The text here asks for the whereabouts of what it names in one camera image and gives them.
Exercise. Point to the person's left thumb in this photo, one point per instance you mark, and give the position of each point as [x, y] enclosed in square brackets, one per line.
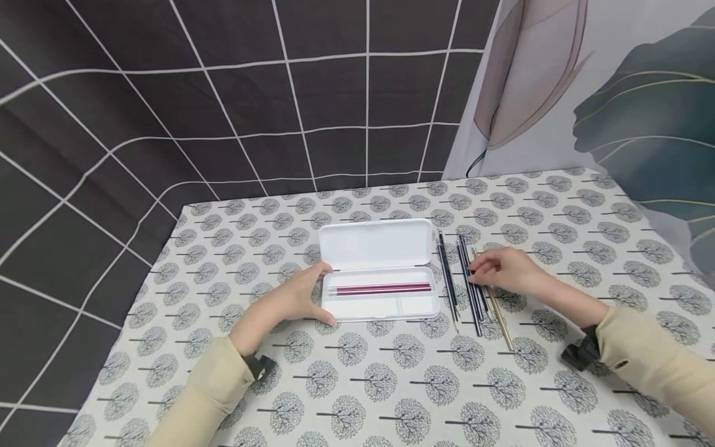
[319, 315]

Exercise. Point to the dark pencil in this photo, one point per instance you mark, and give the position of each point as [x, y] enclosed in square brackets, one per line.
[465, 251]
[473, 310]
[450, 292]
[445, 264]

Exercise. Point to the person's right forearm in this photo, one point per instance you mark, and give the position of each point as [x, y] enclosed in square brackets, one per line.
[642, 347]

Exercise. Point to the person's left index finger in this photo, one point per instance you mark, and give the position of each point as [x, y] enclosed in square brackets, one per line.
[315, 272]

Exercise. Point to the red pencil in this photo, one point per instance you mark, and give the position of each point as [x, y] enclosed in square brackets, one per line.
[385, 290]

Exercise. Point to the black wrist band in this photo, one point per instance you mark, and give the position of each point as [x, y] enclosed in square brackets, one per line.
[581, 352]
[258, 366]

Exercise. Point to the person's right hand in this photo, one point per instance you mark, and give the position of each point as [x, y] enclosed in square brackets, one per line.
[514, 270]

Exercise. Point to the person's right thumb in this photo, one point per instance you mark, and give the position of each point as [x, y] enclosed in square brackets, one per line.
[487, 281]

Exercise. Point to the person's left forearm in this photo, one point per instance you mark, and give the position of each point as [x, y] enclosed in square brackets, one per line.
[206, 391]

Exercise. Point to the person's right index finger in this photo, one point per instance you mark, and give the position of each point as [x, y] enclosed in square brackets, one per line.
[483, 261]

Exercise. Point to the beige pencil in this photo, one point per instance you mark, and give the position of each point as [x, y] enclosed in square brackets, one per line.
[501, 320]

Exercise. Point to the person's left hand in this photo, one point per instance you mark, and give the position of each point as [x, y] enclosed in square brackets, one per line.
[282, 304]

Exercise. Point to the white plastic pencil case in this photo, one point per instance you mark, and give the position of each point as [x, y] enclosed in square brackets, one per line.
[380, 248]

